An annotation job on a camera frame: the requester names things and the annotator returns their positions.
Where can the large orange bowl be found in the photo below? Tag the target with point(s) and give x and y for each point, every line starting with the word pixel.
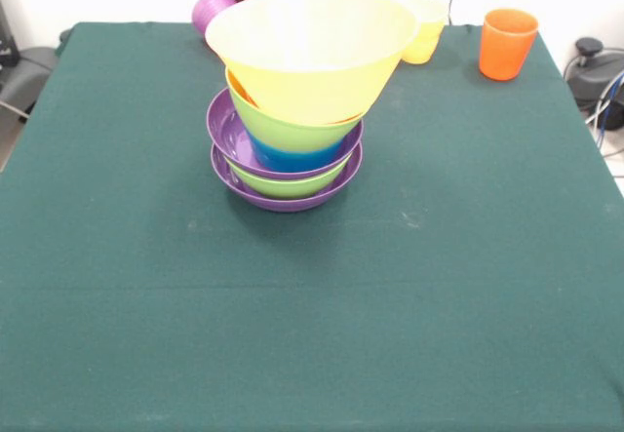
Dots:
pixel 312 61

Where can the green bowl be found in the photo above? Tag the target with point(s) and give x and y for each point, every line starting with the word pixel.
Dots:
pixel 292 185
pixel 292 134

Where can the purple cup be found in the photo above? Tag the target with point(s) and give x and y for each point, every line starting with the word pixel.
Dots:
pixel 209 12

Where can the small red bowl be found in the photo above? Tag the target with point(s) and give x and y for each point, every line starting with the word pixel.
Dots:
pixel 238 87

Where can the small blue bowl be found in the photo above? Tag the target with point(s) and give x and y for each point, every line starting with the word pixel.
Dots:
pixel 297 159

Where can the purple bowl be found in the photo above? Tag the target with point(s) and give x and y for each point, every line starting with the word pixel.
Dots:
pixel 292 204
pixel 226 134

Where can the yellow cup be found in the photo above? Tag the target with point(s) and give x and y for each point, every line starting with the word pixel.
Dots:
pixel 419 54
pixel 431 15

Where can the red orange cup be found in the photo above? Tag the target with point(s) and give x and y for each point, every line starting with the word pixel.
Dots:
pixel 504 51

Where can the dark green tablecloth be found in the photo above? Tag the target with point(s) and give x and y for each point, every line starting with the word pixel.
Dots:
pixel 302 354

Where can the black device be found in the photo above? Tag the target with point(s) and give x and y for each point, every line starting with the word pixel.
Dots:
pixel 7 37

